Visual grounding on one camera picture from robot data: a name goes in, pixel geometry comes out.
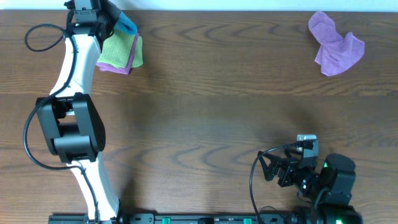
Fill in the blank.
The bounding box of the blue microfiber cloth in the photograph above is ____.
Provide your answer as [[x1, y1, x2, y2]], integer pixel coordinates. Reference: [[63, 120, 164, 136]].
[[114, 12, 137, 35]]

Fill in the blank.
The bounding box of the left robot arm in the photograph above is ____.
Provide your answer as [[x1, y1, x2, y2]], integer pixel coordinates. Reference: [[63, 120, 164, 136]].
[[30, 0, 123, 223]]

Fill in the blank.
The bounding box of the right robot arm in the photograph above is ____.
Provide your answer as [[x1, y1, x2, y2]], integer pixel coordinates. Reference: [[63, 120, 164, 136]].
[[257, 149, 363, 224]]

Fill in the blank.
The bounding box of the folded green cloth top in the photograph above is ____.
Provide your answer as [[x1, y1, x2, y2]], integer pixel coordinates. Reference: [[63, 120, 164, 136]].
[[97, 29, 136, 68]]

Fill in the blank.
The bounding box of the folded green cloth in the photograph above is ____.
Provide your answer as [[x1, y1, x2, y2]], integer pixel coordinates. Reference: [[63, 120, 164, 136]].
[[97, 29, 136, 68], [132, 35, 144, 68]]

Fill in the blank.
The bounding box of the folded pink cloth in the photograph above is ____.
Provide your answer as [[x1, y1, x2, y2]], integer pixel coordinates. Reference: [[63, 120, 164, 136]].
[[96, 30, 143, 75]]

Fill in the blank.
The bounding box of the folded green cloth bottom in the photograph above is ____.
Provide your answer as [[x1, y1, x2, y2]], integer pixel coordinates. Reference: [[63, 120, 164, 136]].
[[132, 35, 144, 68]]

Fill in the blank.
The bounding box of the crumpled purple cloth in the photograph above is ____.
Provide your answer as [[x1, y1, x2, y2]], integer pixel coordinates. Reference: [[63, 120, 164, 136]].
[[308, 11, 365, 77]]

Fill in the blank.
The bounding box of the right black cable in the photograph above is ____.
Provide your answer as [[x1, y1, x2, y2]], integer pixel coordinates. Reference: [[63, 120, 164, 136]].
[[249, 141, 313, 224]]

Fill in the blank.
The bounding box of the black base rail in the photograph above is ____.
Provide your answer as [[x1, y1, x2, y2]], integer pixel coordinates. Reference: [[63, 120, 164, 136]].
[[48, 212, 312, 224]]

